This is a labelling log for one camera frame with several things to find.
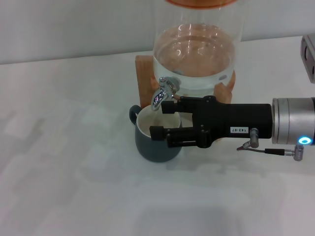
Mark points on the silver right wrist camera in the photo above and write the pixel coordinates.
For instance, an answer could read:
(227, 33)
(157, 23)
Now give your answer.
(308, 57)

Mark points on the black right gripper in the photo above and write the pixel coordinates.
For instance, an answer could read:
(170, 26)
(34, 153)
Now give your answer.
(233, 120)

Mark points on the wooden dispenser lid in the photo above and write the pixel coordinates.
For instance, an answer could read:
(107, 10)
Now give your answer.
(200, 2)

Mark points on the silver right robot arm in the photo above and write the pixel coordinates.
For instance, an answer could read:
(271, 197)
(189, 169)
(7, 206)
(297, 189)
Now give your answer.
(294, 120)

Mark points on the dark grey ceramic cup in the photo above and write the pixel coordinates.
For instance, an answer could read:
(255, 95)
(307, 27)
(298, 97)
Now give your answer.
(155, 152)

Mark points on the wooden dispenser stand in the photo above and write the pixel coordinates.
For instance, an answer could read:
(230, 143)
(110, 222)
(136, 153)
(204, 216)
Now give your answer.
(145, 81)

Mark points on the chrome faucet tap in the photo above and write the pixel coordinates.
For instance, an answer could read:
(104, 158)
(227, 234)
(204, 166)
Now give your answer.
(161, 94)

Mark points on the glass water dispenser jar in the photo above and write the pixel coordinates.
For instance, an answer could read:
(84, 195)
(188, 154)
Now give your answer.
(197, 49)

